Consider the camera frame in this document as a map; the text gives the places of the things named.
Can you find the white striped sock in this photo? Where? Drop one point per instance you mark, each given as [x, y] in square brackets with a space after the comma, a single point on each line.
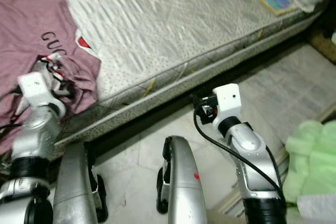
[53, 66]

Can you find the blue yellow children's book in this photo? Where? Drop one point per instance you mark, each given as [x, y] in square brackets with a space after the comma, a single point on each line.
[275, 1]

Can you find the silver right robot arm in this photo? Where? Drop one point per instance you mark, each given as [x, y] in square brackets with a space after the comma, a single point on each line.
[252, 156]

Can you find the red white packet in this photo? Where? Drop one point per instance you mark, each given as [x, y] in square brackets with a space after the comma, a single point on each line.
[86, 45]

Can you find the white quilted mattress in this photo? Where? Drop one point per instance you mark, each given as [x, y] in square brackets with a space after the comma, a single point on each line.
[178, 30]

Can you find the silver robot right leg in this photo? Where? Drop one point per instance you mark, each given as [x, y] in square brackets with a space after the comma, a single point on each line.
[184, 182]

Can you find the silver robot leg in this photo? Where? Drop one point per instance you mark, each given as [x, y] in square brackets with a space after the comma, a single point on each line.
[81, 187]
[184, 182]

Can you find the silver robot left leg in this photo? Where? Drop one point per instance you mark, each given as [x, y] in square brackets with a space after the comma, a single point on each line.
[81, 187]

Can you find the pale green plastic bag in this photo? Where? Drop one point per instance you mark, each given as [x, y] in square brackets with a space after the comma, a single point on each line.
[312, 156]

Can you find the brown floor rug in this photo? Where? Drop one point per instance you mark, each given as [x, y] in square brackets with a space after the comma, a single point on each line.
[324, 38]

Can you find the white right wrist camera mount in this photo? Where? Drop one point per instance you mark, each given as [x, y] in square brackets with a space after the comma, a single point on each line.
[227, 100]

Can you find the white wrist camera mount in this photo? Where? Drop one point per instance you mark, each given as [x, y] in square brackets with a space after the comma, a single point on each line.
[227, 100]
[34, 88]

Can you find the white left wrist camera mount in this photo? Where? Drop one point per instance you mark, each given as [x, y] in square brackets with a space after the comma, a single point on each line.
[34, 88]

